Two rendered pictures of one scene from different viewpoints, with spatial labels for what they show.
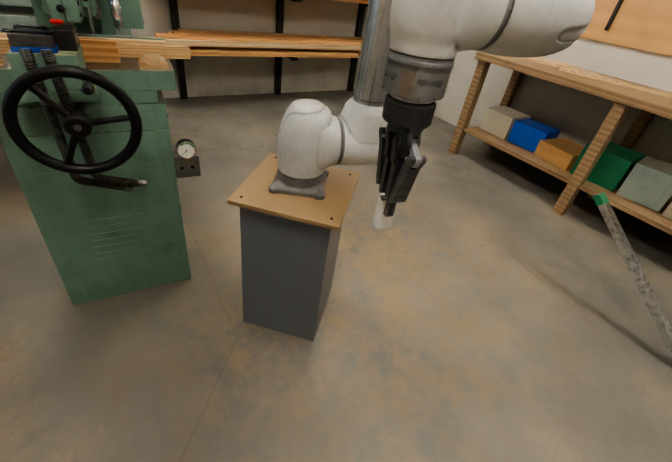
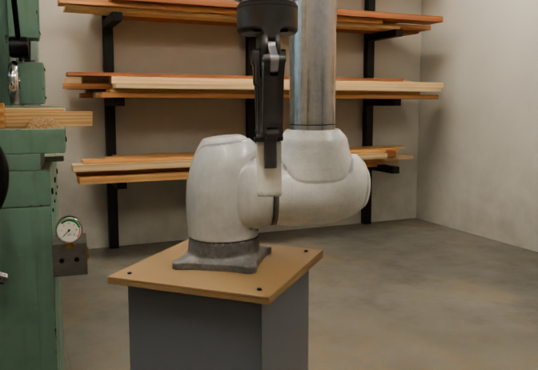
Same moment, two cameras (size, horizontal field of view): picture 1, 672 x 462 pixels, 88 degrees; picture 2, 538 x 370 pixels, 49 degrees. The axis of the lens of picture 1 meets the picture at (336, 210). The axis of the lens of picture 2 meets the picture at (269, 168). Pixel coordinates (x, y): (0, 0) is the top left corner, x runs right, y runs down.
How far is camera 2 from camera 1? 0.41 m
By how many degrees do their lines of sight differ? 30
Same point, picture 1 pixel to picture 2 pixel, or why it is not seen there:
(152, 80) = (36, 141)
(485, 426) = not seen: outside the picture
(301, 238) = (219, 338)
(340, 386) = not seen: outside the picture
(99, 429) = not seen: outside the picture
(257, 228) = (154, 329)
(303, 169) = (219, 226)
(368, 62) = (298, 74)
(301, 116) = (212, 148)
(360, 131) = (299, 164)
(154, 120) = (33, 193)
